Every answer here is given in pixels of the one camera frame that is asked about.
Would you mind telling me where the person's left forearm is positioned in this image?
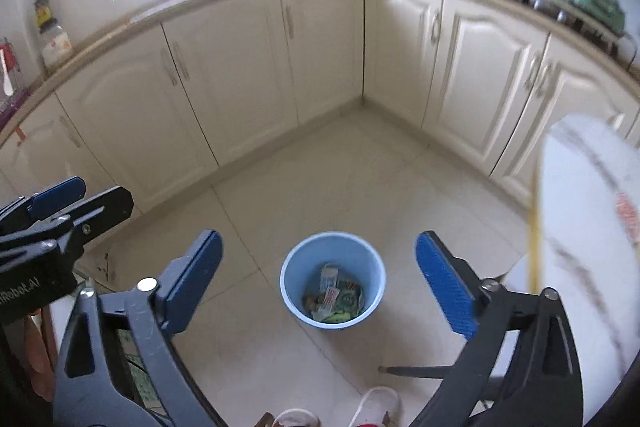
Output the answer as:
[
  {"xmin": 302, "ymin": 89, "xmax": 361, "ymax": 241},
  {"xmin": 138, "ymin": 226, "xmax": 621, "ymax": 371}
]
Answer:
[{"xmin": 22, "ymin": 307, "xmax": 58, "ymax": 403}]

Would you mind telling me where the round white marble table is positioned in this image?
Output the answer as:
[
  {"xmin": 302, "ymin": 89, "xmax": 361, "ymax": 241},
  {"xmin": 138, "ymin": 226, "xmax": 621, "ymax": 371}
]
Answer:
[{"xmin": 377, "ymin": 114, "xmax": 640, "ymax": 427}]

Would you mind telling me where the red patterned snack packet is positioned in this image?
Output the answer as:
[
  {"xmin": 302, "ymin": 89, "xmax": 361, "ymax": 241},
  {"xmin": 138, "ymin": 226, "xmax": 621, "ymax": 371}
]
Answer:
[{"xmin": 615, "ymin": 192, "xmax": 640, "ymax": 253}]

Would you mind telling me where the green patterned floor mat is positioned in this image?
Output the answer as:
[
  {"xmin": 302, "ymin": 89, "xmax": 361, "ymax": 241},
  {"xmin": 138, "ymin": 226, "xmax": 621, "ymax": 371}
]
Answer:
[{"xmin": 117, "ymin": 329, "xmax": 166, "ymax": 413}]

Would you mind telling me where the cream base cabinet run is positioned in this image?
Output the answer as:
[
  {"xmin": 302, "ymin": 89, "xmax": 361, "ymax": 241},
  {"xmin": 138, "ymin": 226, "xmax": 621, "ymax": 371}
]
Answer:
[{"xmin": 0, "ymin": 0, "xmax": 640, "ymax": 228}]

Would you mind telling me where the green electric pot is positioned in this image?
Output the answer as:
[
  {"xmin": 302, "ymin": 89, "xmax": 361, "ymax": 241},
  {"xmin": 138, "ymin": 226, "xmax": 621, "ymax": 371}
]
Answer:
[{"xmin": 566, "ymin": 0, "xmax": 628, "ymax": 35}]

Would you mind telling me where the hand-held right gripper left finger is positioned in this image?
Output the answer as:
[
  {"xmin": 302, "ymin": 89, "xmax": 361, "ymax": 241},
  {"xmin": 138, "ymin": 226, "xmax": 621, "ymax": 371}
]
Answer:
[{"xmin": 52, "ymin": 229, "xmax": 228, "ymax": 427}]

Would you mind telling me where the clear bottle yellow label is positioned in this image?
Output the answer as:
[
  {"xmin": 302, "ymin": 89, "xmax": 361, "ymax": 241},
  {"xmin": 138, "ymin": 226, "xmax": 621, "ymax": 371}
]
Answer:
[{"xmin": 34, "ymin": 0, "xmax": 75, "ymax": 68}]

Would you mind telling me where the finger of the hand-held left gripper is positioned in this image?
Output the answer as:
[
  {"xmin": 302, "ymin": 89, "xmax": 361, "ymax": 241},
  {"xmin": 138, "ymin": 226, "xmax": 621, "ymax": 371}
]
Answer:
[
  {"xmin": 0, "ymin": 186, "xmax": 135, "ymax": 268},
  {"xmin": 0, "ymin": 177, "xmax": 87, "ymax": 233}
]

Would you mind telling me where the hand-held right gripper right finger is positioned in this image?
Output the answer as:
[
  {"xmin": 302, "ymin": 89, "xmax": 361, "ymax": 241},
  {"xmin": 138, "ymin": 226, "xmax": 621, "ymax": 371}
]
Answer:
[{"xmin": 410, "ymin": 230, "xmax": 583, "ymax": 427}]

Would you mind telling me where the blue plastic bucket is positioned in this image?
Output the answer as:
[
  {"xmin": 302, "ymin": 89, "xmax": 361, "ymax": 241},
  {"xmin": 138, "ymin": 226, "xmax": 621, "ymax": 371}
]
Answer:
[{"xmin": 280, "ymin": 232, "xmax": 387, "ymax": 331}]

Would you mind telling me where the pile of colourful packets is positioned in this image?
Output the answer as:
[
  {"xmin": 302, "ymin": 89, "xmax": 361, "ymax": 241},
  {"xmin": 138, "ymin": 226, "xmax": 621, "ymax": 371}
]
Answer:
[{"xmin": 301, "ymin": 263, "xmax": 364, "ymax": 325}]

